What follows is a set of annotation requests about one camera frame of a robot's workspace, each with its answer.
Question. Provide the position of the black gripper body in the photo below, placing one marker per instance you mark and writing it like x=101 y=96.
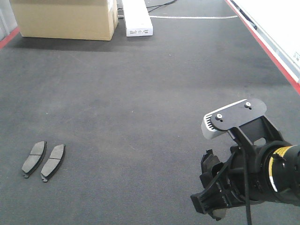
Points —
x=259 y=166

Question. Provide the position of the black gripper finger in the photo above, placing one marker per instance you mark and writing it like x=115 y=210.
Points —
x=196 y=198

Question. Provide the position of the grey brake pad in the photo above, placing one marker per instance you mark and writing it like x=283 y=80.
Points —
x=212 y=201
x=34 y=158
x=53 y=163

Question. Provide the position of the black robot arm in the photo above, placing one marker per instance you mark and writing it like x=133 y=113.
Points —
x=237 y=199

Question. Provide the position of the white panel with metal trim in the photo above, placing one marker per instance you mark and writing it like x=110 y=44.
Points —
x=275 y=25

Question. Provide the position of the long white carton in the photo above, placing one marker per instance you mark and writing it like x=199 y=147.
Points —
x=137 y=19

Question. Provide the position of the brown cardboard box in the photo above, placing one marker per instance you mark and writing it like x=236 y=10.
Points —
x=66 y=19

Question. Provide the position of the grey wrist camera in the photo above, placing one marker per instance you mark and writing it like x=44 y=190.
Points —
x=236 y=114

